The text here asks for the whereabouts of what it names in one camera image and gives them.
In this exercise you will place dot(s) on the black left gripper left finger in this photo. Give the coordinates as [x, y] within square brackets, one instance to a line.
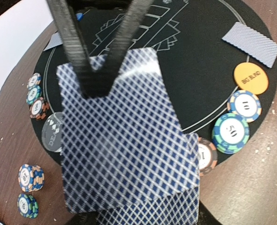
[89, 218]

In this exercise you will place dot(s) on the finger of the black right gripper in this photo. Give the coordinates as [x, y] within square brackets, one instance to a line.
[103, 79]
[63, 12]

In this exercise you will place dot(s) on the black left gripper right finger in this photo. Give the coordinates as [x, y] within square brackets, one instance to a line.
[205, 217]

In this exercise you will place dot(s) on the single blue-backed playing card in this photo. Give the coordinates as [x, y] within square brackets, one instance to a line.
[54, 41]

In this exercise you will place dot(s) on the blue playing card deck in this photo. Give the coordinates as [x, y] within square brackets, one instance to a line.
[177, 198]

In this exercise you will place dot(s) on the blue small blind button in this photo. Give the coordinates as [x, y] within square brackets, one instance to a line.
[79, 16]

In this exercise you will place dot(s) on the blue green 50 chip stack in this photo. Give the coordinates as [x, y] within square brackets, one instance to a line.
[27, 206]

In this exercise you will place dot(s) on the orange black 100 chip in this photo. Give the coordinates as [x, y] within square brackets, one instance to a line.
[39, 109]
[208, 156]

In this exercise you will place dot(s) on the clear acrylic dealer button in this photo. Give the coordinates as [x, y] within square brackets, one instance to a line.
[51, 132]

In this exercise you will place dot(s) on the blue cream 10 chip stack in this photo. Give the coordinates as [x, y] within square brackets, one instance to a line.
[31, 178]

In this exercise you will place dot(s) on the yellow big blind button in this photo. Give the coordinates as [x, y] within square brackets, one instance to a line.
[251, 77]

